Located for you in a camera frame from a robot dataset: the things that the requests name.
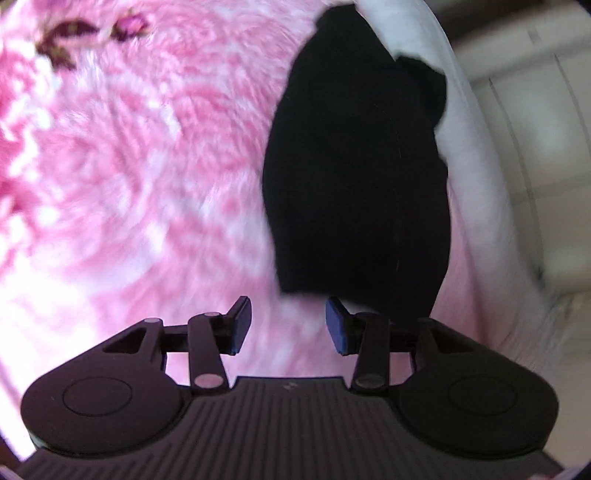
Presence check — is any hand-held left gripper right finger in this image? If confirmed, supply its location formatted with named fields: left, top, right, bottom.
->
left=325, top=296, right=485, bottom=396

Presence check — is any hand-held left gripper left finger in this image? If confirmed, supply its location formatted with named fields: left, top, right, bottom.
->
left=99, top=296, right=253, bottom=396

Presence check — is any black garment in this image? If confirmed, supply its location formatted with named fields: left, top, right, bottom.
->
left=262, top=4, right=451, bottom=330

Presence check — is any pink rose blanket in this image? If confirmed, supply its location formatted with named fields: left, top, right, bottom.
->
left=0, top=0, right=555, bottom=462

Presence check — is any white wardrobe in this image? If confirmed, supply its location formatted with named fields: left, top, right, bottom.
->
left=450, top=0, right=591, bottom=296

